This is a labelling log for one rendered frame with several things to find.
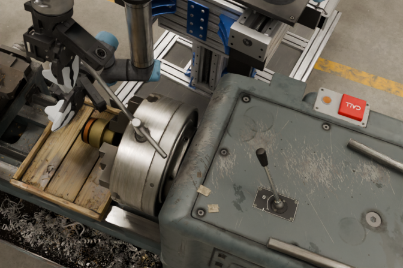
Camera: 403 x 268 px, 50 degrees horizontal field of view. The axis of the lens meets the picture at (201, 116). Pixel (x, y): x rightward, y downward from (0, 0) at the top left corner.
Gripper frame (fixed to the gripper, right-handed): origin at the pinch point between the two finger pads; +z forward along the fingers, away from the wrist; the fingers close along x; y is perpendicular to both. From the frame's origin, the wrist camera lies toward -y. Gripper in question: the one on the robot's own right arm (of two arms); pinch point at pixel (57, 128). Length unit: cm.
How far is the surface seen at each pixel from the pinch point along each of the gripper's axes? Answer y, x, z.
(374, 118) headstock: -79, 17, -26
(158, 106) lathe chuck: -27.2, 14.7, -9.3
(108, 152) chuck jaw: -17.4, 2.4, 2.2
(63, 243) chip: -2, -46, 20
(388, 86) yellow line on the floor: -116, -109, -148
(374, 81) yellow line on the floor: -107, -109, -148
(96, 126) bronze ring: -11.4, 4.0, -3.1
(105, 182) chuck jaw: -20.9, 2.7, 10.2
